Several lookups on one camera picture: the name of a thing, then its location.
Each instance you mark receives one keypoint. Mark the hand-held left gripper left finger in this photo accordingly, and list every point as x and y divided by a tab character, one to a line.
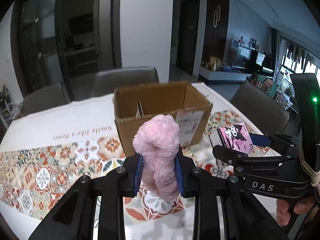
138	171

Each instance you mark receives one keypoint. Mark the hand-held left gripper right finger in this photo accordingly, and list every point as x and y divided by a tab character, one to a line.
179	176

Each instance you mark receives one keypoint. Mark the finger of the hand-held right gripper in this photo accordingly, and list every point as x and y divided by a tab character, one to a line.
260	140
250	160

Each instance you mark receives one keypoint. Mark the pink fluffy towel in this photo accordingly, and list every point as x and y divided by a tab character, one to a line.
157	155

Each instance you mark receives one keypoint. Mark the pink cartoon tissue packet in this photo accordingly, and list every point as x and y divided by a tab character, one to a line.
235	137

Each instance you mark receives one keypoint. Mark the brown cardboard box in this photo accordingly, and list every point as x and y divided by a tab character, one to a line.
125	137

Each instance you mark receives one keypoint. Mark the person's right hand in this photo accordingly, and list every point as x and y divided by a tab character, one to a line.
282	213

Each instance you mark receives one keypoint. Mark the olive grey dining chair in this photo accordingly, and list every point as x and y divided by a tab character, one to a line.
260	105

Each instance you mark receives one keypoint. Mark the colourful clothes pile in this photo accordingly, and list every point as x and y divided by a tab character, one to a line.
265	86

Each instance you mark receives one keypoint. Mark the white sideboard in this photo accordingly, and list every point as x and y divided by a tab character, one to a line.
222	76

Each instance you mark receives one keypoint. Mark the black piano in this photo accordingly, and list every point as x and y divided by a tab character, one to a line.
257	57

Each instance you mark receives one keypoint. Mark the patterned tablecloth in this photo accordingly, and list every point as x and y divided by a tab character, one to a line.
62	120

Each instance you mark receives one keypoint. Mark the dark grey dining chair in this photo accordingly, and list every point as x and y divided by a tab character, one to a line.
125	80

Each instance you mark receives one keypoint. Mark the grey chair far left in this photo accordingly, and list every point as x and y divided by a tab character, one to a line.
45	100

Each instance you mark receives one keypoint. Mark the dark wooden door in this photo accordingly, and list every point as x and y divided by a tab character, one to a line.
187	37

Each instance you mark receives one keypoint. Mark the white storage cart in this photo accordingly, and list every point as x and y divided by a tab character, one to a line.
6	105

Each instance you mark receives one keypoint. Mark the grey refrigerator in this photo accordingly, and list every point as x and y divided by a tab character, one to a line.
110	25

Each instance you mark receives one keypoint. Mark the sliding glass door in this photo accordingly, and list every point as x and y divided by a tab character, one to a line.
37	37

